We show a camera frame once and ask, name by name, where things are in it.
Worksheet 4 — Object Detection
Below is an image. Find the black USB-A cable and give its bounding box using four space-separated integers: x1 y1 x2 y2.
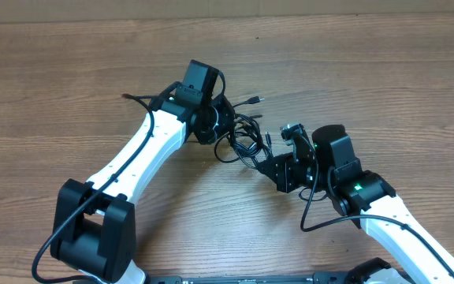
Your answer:
214 95 266 170

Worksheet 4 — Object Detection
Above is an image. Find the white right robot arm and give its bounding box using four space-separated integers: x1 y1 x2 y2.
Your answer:
256 124 454 283

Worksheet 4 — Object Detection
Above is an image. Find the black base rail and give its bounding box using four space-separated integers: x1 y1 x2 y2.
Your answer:
145 271 348 284

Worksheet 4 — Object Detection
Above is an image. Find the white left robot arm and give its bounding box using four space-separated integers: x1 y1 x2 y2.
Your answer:
44 60 234 283

